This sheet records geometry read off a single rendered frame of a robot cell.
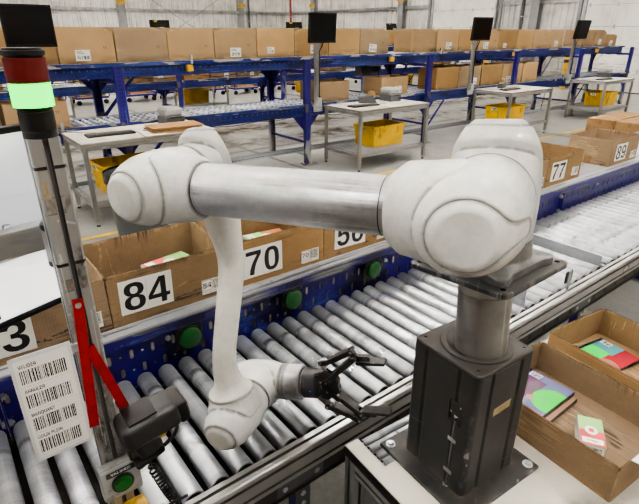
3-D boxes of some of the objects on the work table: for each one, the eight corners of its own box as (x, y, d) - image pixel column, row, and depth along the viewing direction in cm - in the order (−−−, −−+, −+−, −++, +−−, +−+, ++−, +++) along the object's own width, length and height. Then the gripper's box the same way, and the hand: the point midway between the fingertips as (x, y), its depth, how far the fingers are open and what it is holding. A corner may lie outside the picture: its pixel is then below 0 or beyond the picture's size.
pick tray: (675, 438, 125) (687, 406, 121) (542, 359, 155) (548, 331, 151) (728, 398, 138) (740, 369, 134) (596, 333, 168) (603, 307, 164)
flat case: (641, 363, 152) (642, 359, 151) (601, 382, 144) (602, 377, 143) (599, 341, 163) (601, 337, 162) (560, 357, 155) (561, 353, 154)
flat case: (574, 396, 136) (575, 391, 135) (534, 426, 126) (535, 421, 125) (529, 371, 146) (529, 367, 145) (489, 397, 136) (489, 393, 135)
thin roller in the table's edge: (360, 444, 125) (360, 438, 125) (438, 402, 140) (439, 396, 139) (365, 449, 124) (365, 443, 123) (444, 406, 138) (444, 400, 137)
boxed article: (597, 434, 125) (601, 419, 123) (602, 463, 117) (606, 448, 115) (573, 428, 127) (577, 414, 125) (576, 456, 118) (580, 442, 117)
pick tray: (609, 504, 107) (620, 470, 103) (470, 402, 137) (475, 372, 133) (673, 449, 121) (685, 417, 117) (535, 367, 151) (541, 339, 147)
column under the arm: (538, 468, 116) (566, 350, 103) (461, 525, 103) (483, 397, 89) (453, 405, 136) (467, 299, 122) (379, 445, 122) (387, 331, 109)
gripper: (302, 331, 126) (386, 332, 119) (316, 415, 133) (396, 422, 126) (292, 345, 120) (379, 348, 112) (306, 433, 127) (390, 441, 119)
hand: (383, 387), depth 120 cm, fingers open, 13 cm apart
